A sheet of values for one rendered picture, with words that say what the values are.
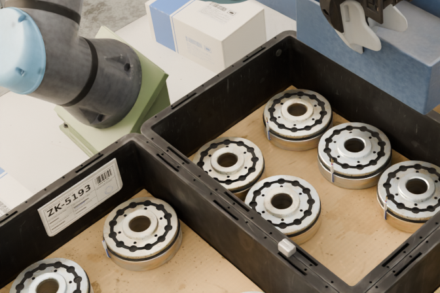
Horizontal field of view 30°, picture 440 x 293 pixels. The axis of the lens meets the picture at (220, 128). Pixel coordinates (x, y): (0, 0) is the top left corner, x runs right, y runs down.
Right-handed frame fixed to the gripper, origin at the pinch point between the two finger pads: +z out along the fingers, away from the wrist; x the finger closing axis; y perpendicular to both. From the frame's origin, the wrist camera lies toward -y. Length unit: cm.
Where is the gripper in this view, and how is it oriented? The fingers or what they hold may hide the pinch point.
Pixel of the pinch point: (358, 38)
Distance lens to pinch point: 93.8
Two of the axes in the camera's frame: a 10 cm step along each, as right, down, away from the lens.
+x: 7.7, -5.6, 3.2
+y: 6.2, 5.1, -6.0
